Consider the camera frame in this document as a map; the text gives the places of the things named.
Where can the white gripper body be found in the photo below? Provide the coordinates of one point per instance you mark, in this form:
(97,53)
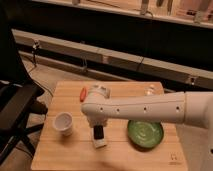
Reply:
(97,121)

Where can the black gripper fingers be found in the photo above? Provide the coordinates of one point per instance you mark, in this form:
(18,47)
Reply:
(98,132)

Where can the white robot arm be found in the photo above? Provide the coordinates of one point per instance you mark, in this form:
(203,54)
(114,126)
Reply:
(189,108)

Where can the white sponge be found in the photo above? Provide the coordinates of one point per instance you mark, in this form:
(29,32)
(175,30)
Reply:
(99,143)

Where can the orange carrot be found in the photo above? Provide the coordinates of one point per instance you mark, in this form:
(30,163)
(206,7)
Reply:
(83,94)

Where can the white paper cup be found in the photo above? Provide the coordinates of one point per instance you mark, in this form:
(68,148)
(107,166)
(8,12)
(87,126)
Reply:
(63,123)

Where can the wooden cutting board table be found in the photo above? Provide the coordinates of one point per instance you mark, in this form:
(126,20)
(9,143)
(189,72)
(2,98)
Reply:
(77,153)

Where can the green bowl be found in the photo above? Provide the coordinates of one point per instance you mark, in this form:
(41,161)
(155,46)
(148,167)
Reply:
(144,134)

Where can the small white object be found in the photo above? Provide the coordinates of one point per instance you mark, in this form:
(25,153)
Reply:
(150,90)

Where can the black office chair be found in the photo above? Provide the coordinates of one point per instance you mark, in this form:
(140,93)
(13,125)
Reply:
(18,97)

